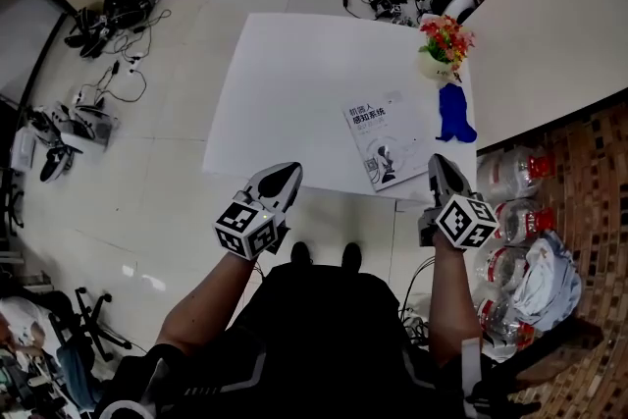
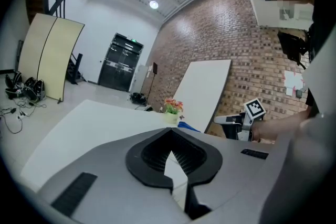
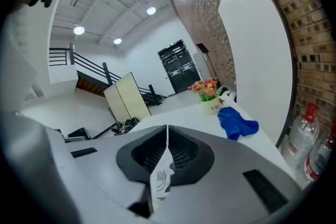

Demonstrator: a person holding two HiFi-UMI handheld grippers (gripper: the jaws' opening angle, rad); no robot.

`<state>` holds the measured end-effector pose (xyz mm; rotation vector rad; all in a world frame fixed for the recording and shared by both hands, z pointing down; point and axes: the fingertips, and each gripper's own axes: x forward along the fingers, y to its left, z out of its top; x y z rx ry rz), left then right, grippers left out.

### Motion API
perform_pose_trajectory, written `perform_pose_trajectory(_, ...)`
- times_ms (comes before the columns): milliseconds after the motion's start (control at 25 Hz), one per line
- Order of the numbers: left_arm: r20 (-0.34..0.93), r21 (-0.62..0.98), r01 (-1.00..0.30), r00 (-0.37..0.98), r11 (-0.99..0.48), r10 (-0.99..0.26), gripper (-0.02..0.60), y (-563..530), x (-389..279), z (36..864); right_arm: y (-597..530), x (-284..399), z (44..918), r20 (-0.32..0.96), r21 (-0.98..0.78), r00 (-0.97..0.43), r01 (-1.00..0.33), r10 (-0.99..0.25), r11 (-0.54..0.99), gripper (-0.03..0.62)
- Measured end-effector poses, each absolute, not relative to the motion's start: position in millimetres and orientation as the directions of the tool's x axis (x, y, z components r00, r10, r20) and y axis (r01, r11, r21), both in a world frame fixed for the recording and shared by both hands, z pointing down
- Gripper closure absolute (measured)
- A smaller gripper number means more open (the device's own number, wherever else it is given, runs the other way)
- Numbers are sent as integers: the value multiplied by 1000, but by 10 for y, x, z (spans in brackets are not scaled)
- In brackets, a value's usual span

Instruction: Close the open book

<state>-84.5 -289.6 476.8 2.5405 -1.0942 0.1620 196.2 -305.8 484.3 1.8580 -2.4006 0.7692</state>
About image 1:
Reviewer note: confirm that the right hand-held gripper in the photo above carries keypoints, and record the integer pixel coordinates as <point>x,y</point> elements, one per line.
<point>466,221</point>

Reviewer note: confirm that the pale blue cloth bundle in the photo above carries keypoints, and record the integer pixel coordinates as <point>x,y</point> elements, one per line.
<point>549,284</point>

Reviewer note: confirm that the white box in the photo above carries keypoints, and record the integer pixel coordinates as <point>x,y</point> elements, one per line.
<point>23,149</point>

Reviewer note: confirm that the clear plastic bin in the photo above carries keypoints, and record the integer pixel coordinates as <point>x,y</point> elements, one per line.
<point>95,130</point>

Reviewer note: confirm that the clear plastic bottle red cap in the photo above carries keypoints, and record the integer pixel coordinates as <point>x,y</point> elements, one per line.
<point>505,174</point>
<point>500,270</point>
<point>498,319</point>
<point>525,221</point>

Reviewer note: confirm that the person's right forearm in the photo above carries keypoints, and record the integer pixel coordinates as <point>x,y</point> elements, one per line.
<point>451,304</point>

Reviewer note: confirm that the person's right black shoe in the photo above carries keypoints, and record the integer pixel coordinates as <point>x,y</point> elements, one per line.
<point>351,255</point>

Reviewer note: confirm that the black office chair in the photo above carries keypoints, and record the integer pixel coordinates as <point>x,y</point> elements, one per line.
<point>12,201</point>
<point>90,324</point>

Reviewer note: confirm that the large white leaning board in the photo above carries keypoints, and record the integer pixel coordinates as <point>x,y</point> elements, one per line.
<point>549,44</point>

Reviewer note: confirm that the white power strip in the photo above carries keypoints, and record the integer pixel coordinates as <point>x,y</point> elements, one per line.
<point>135,63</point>

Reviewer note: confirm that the artificial flowers white pot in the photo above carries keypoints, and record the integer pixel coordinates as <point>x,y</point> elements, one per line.
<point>446,36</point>

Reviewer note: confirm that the person's black shoe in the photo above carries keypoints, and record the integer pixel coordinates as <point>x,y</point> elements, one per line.
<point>351,255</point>
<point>300,252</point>

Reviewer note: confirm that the black white headset gear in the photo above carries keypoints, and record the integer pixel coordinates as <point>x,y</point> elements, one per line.
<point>90,34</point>

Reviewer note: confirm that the white round helmet device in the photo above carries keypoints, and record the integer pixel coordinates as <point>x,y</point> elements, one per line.
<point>461,7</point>

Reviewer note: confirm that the person's left black shoe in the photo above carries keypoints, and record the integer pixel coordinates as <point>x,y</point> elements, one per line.
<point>300,252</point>

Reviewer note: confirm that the dark brown flat box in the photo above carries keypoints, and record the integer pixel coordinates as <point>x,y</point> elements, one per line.
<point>564,338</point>

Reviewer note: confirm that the black backpack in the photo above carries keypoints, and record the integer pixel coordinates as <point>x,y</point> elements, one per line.
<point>130,2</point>

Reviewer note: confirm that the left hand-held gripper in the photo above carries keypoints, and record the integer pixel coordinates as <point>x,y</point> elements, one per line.
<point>240,223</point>

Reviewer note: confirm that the person's black clothing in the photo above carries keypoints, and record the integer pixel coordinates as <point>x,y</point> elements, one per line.
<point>319,338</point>

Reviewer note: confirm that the person's left forearm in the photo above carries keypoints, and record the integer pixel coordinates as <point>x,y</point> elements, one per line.
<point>206,309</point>

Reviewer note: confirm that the white paperback book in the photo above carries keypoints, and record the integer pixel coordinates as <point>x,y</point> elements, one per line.
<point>387,142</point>

